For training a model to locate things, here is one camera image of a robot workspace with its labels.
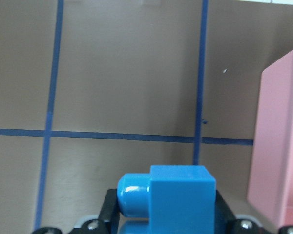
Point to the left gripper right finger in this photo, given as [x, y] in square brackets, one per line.
[226, 222]

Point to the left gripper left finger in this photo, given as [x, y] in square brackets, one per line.
[107, 222]

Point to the blue toy block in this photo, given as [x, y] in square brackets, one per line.
[170, 199]

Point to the pink plastic box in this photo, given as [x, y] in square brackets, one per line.
[270, 188]

